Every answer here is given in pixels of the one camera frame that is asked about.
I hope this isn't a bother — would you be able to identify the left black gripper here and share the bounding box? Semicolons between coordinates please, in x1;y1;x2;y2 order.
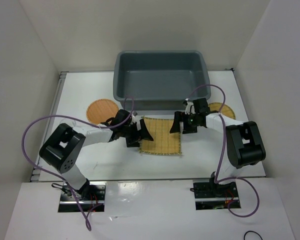
120;119;153;148

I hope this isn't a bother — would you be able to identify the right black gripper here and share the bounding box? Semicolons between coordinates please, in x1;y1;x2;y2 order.
169;111;199;134

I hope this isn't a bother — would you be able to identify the square bamboo mat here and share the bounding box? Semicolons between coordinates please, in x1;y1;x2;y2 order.
139;116;182;156

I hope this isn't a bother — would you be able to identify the yellow round woven coaster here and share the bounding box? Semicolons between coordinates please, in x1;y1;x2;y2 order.
208;102;236;120

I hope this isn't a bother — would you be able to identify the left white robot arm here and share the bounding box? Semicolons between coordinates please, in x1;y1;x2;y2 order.
39;109;154;200

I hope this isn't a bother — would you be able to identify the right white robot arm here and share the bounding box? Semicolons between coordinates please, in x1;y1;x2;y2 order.
170;98;266;197

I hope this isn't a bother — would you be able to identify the grey plastic bin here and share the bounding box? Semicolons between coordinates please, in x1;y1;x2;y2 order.
113;50;211;111

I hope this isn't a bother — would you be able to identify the orange round woven coaster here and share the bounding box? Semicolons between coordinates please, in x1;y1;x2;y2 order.
86;98;119;125

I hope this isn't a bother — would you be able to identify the clear plastic cup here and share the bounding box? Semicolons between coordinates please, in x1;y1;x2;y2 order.
59;118;77;128

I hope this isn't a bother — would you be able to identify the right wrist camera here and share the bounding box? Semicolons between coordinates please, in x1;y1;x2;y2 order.
183;98;196;115

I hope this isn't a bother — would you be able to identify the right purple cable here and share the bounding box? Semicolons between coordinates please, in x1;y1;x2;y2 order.
186;84;261;218

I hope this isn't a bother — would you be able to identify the purple cable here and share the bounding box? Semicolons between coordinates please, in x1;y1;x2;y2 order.
22;96;136;232
186;84;261;218

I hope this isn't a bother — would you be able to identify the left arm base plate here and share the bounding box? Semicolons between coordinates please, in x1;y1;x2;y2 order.
51;181;107;213

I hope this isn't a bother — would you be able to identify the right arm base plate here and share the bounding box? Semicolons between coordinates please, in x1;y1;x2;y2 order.
189;178;241;211

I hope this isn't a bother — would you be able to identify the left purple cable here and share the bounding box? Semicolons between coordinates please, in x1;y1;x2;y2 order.
22;96;136;232

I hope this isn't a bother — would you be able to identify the black cable loop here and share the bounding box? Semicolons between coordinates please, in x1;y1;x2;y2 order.
243;230;263;240

